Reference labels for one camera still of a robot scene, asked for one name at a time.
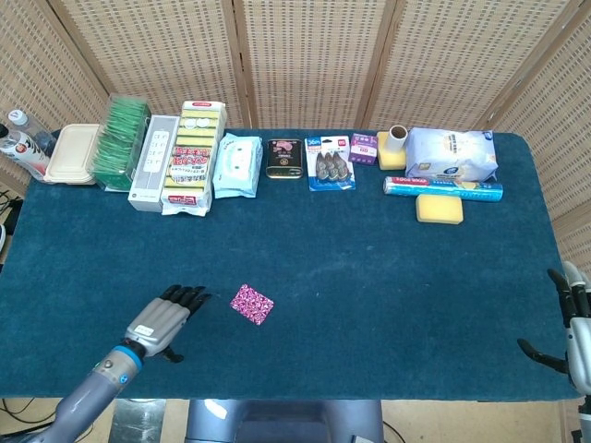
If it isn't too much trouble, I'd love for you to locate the white printed drink bottle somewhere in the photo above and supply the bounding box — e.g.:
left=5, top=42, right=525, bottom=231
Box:
left=0, top=123, right=52, bottom=181

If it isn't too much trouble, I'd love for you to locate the black floor cable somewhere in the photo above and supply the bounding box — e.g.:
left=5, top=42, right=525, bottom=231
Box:
left=0, top=186, right=23, bottom=218

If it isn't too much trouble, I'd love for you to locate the yellow sponge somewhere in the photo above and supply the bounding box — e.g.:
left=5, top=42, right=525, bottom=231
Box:
left=376, top=131, right=408, bottom=172
left=415, top=194, right=464, bottom=226

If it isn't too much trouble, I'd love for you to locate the woven bamboo folding screen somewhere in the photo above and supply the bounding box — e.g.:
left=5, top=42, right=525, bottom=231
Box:
left=0, top=0, right=591, bottom=273

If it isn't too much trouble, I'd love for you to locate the yellow sponge multipack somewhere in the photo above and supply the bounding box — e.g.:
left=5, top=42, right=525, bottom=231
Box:
left=160, top=100, right=228, bottom=217

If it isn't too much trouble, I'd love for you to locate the blue felt table cover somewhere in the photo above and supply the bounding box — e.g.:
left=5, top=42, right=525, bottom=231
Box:
left=0, top=127, right=587, bottom=401

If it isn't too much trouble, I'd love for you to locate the blue correction tape blister pack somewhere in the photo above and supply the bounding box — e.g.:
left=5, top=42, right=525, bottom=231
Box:
left=304, top=135, right=357, bottom=192

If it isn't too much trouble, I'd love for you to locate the white paper roll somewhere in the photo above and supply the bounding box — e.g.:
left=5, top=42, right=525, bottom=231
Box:
left=387, top=124, right=409, bottom=154

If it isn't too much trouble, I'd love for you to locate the black and gold meat tin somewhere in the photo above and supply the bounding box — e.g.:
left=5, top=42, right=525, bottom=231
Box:
left=265, top=138, right=305, bottom=180

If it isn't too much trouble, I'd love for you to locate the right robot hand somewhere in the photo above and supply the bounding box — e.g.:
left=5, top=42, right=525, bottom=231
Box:
left=516, top=260, right=591, bottom=396

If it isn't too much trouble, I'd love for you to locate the metal plate under table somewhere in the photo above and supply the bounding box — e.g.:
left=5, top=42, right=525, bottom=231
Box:
left=110, top=399, right=167, bottom=443

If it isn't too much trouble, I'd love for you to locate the light blue wet wipes pack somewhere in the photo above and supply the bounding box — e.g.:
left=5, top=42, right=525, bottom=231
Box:
left=212, top=132, right=264, bottom=199

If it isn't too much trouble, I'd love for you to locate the small purple box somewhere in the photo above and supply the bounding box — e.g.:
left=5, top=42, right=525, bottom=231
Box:
left=348, top=132, right=380, bottom=166

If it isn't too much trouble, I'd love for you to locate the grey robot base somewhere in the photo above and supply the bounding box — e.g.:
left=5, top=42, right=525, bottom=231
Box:
left=184, top=399, right=385, bottom=443

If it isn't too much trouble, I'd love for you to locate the clear box of green teabags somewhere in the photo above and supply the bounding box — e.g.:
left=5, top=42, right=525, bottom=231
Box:
left=90, top=93, right=152, bottom=192

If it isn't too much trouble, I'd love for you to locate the clear bottle with white cap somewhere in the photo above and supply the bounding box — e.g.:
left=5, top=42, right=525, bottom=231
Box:
left=7, top=109, right=57, bottom=156

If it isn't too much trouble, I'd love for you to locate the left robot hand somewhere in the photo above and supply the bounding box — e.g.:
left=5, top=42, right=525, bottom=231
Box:
left=120, top=284, right=213, bottom=365

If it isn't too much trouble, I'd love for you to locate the pink patterned cloth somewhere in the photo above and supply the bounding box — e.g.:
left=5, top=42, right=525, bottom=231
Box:
left=229, top=283, right=275, bottom=327

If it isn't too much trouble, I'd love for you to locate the white tissue pack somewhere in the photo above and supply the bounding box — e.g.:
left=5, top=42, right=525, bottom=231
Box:
left=404, top=126, right=500, bottom=183

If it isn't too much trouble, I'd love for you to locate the beige lidded lunch box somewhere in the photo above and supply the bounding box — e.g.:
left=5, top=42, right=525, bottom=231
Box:
left=43, top=123, right=102, bottom=186

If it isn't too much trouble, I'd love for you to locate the white power strip box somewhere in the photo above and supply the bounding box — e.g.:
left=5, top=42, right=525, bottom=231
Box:
left=127, top=114, right=181, bottom=213

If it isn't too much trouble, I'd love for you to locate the blue cling wrap roll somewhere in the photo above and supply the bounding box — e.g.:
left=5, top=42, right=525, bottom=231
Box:
left=382, top=175, right=504, bottom=204

